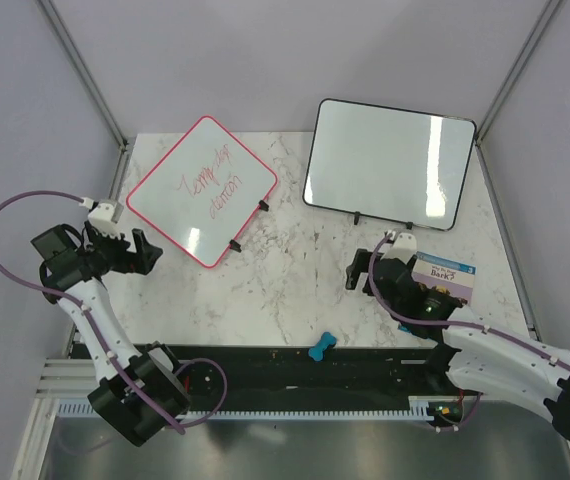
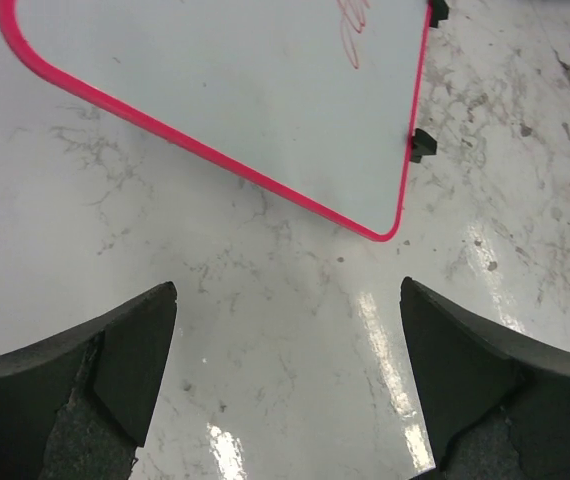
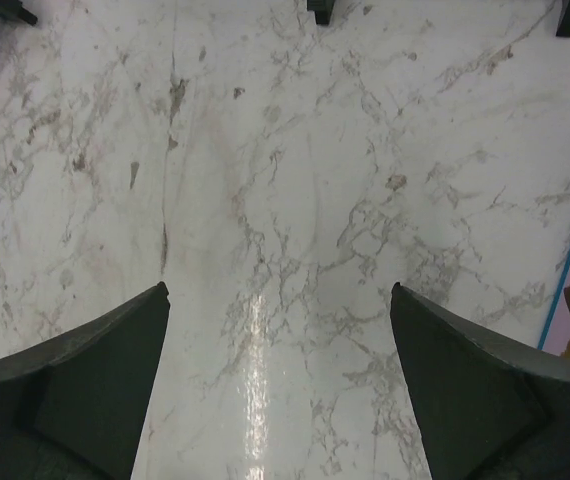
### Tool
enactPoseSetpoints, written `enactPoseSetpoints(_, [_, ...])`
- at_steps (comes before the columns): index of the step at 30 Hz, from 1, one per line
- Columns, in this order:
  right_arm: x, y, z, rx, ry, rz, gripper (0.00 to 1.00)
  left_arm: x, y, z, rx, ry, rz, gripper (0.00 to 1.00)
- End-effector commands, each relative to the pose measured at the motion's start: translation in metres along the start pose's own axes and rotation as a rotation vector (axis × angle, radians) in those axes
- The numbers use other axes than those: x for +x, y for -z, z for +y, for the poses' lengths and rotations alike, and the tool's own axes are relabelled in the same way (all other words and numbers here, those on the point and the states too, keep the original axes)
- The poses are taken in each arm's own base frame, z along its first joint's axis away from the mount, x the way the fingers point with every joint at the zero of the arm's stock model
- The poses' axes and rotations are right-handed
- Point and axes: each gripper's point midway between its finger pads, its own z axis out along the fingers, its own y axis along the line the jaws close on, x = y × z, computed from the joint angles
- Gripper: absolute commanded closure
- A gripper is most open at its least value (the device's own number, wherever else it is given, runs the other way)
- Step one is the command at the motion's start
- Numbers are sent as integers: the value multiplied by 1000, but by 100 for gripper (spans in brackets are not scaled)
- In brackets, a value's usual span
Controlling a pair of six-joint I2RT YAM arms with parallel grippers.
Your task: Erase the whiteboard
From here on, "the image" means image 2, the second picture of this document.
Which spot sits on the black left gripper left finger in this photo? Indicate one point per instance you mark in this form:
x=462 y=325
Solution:
x=79 y=404

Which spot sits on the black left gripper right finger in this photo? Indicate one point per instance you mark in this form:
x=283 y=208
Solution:
x=496 y=403

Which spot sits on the pink framed whiteboard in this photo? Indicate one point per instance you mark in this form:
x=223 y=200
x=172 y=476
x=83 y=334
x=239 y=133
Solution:
x=313 y=100

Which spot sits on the black whiteboard clip near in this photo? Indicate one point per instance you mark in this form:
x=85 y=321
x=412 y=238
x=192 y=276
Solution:
x=422 y=144

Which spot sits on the black whiteboard clip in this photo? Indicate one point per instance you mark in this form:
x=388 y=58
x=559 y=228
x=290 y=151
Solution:
x=422 y=144
x=439 y=12

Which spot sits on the black whiteboard clip far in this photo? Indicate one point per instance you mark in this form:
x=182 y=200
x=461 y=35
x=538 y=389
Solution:
x=439 y=12

